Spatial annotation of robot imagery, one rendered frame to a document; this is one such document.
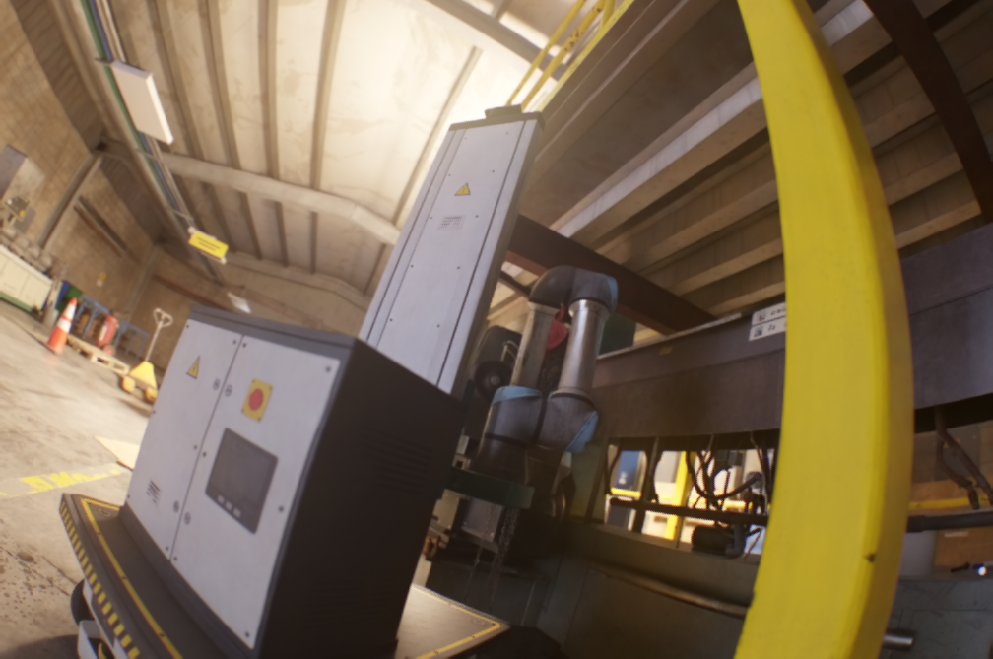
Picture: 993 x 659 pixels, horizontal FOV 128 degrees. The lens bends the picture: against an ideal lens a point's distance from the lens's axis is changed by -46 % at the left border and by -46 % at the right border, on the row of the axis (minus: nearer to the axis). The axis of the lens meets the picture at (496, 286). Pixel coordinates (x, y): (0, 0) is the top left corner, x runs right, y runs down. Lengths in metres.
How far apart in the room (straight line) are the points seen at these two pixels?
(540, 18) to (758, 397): 4.84
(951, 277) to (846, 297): 1.08
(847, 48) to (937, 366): 0.87
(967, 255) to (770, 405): 0.81
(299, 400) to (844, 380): 0.61
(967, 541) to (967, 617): 2.85
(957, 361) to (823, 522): 1.04
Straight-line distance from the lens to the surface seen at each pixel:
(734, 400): 1.69
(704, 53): 1.57
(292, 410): 0.64
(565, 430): 1.07
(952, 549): 4.10
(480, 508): 1.98
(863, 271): 0.41
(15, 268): 8.70
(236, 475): 0.71
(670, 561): 1.69
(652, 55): 1.16
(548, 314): 1.28
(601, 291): 1.26
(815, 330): 0.41
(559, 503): 2.11
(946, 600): 1.26
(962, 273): 1.46
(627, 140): 1.84
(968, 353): 1.36
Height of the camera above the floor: 0.72
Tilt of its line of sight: 24 degrees up
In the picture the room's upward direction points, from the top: 17 degrees clockwise
